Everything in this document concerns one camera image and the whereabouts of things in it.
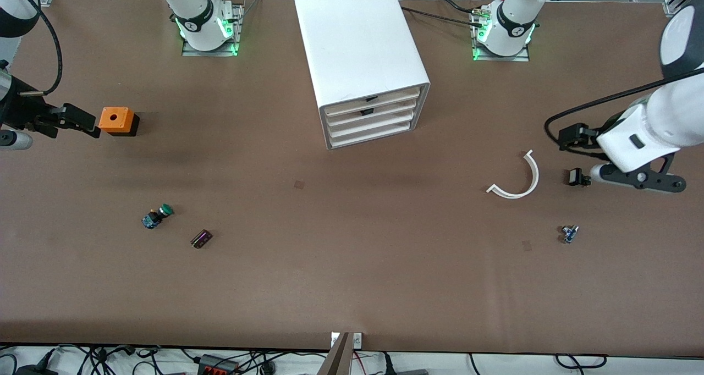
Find black red power strip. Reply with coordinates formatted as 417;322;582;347
198;355;240;375

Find orange button box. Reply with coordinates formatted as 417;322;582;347
99;107;140;137

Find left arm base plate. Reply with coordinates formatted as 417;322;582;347
471;7;531;63

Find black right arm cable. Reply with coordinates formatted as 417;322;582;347
19;0;63;97

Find white curved plastic piece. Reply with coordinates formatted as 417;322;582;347
486;150;540;200

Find white drawer cabinet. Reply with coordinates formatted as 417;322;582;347
294;0;431;151

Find white drawer with black handle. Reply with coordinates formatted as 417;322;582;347
323;88;423;117
326;107;421;133

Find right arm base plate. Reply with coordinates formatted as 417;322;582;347
181;4;244;57

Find black cable loop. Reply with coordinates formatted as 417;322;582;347
554;354;608;370

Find green push button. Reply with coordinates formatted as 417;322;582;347
141;203;174;230

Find black base cable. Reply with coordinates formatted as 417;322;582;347
400;0;486;28

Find grey bar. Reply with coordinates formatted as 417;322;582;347
316;333;353;375

